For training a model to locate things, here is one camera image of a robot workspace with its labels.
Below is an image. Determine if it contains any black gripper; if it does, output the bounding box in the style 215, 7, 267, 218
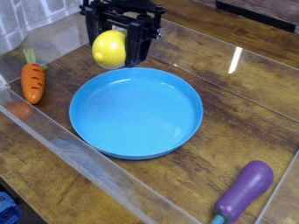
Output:
79, 0, 166, 67

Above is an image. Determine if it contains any yellow toy lemon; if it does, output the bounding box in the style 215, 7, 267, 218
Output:
93, 30, 127, 69

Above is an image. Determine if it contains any white patterned curtain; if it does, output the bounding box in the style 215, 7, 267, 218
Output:
0, 0, 82, 55

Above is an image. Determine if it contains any clear acrylic barrier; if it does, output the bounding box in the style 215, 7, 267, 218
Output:
0, 15, 299, 224

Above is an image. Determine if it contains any purple toy eggplant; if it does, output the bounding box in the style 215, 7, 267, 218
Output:
210, 160, 275, 224

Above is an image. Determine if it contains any blue round tray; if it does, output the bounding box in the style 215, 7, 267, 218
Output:
70, 67, 203, 160

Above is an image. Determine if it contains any orange toy carrot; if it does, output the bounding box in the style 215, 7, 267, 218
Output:
22, 48, 48, 104

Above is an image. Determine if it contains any blue object at corner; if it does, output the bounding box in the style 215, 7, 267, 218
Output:
0, 192, 22, 224

